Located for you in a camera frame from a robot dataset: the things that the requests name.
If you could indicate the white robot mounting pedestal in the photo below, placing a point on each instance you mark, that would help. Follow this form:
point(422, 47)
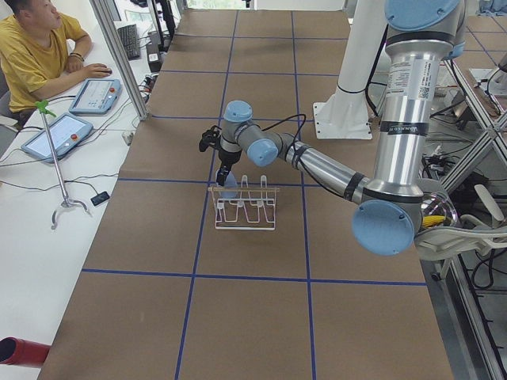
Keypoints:
point(345, 114)

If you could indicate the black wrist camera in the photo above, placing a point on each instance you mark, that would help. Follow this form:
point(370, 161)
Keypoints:
point(210, 139)

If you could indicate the red cylinder bottle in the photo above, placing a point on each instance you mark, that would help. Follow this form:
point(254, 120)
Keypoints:
point(23, 353)

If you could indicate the black keyboard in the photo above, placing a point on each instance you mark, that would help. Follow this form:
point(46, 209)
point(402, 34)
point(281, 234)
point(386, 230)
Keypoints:
point(129, 39)

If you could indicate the aluminium frame post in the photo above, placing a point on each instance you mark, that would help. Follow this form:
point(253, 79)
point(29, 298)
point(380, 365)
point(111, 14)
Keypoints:
point(112, 39)

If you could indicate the light blue plastic cup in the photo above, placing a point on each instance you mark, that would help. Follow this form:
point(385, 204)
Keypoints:
point(230, 188)

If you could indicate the man in yellow shirt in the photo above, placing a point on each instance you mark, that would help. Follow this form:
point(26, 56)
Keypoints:
point(42, 55)

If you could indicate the white wire cup holder rack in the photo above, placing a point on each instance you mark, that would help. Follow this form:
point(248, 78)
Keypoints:
point(254, 208)

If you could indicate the blue teach pendant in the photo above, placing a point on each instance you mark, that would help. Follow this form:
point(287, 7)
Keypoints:
point(96, 96)
point(67, 131)

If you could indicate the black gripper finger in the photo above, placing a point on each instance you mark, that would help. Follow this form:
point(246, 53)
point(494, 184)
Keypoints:
point(227, 175)
point(221, 175)

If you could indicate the black smartphone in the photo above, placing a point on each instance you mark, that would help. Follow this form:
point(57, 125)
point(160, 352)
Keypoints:
point(100, 198)

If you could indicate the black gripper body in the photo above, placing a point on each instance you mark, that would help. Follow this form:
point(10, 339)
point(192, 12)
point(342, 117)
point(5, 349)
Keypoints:
point(229, 157)

